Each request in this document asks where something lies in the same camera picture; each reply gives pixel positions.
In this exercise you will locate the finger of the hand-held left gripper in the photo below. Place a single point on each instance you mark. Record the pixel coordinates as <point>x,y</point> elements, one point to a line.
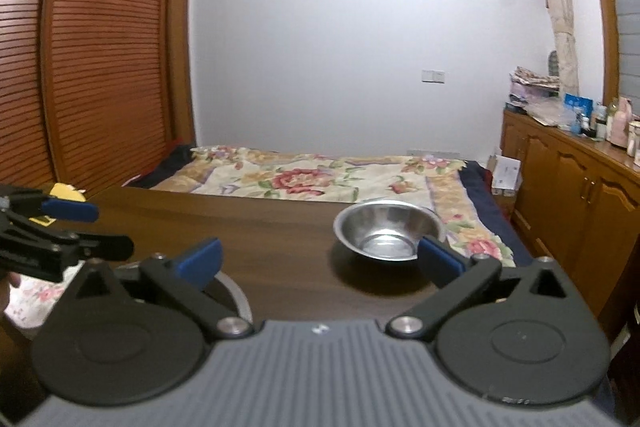
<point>100,247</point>
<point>70,210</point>

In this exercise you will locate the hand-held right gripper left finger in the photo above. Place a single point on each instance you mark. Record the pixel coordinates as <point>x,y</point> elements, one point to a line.
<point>200,263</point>

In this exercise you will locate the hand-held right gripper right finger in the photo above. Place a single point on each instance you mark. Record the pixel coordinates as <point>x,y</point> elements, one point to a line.
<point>440,263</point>

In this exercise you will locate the stainless steel bowl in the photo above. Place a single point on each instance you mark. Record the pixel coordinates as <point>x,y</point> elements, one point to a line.
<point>245,302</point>
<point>387,227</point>

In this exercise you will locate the navy bed sheet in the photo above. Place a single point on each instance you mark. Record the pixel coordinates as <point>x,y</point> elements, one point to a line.
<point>492,212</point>

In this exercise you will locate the dark clothes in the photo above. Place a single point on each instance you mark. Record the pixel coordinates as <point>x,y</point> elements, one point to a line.
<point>165,162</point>

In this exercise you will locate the white cardboard box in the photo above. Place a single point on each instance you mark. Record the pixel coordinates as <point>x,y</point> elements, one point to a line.
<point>506,174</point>

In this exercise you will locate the floral blanket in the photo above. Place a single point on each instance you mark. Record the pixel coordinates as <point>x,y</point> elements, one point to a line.
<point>300,179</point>

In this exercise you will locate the wooden cabinet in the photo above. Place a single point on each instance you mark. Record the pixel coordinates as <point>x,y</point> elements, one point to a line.
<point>565,197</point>

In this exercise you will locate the wooden louvered wardrobe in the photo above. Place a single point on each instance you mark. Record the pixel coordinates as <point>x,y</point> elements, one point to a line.
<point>100,47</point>

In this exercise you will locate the stack of folded fabric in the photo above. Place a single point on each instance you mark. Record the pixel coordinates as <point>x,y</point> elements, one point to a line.
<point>532,87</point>

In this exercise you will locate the group of small bottles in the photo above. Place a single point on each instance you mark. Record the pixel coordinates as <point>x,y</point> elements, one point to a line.
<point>592,119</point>

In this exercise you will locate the blue box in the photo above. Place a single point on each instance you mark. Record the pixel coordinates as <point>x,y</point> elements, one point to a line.
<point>577,103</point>

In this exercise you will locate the pink bottle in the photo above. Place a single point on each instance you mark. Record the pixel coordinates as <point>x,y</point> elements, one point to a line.
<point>621,122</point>

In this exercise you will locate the small grey fan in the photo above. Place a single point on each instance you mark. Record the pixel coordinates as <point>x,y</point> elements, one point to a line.
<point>553,63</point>

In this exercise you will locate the white jar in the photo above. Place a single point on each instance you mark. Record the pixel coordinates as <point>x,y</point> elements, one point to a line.
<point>634,139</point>

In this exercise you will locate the white light switch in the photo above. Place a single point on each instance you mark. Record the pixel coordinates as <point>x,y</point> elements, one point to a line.
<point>433,76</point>

